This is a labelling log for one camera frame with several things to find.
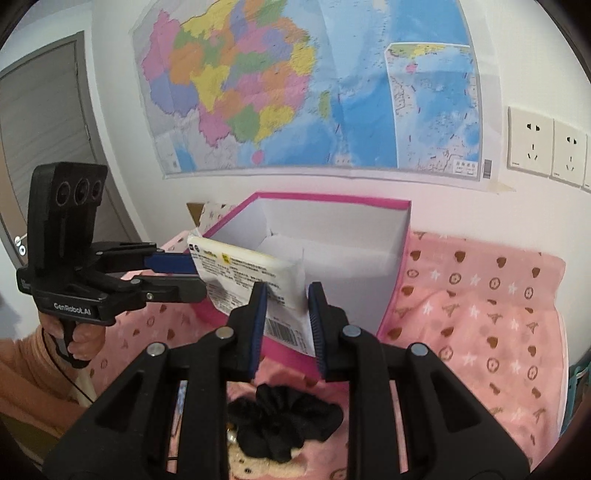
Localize yellow white packet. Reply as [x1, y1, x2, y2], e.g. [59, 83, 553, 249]
[185, 233, 318, 358]

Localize beige plush bunny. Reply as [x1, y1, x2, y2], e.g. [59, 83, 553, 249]
[226, 428, 307, 479]

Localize black scrunchie cloth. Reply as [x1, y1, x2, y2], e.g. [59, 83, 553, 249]
[228, 384, 345, 464]

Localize blue checkered scrunchie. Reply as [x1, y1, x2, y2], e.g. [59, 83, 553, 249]
[171, 380, 187, 437]

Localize left forearm orange sleeve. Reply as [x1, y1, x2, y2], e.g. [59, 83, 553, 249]
[1, 328, 86, 436]

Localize person's left hand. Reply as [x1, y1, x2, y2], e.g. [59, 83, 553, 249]
[38, 312, 105, 369]

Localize brown cardboard piece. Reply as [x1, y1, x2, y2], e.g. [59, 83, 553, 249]
[186, 202, 204, 227]

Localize pink patterned blanket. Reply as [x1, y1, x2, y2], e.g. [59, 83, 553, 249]
[90, 231, 568, 470]

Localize blue plastic basket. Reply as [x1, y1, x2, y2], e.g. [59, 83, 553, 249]
[563, 361, 590, 430]

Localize grey door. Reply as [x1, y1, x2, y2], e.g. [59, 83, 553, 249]
[0, 31, 144, 273]

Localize pink cardboard box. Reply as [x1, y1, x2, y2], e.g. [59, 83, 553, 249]
[180, 192, 411, 376]

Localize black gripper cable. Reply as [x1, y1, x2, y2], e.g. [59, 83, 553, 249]
[40, 327, 93, 407]

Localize colourful wall map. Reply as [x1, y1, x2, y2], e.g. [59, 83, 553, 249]
[131, 1, 499, 183]

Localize white wall sockets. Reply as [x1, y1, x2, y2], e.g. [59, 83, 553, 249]
[507, 106, 590, 192]

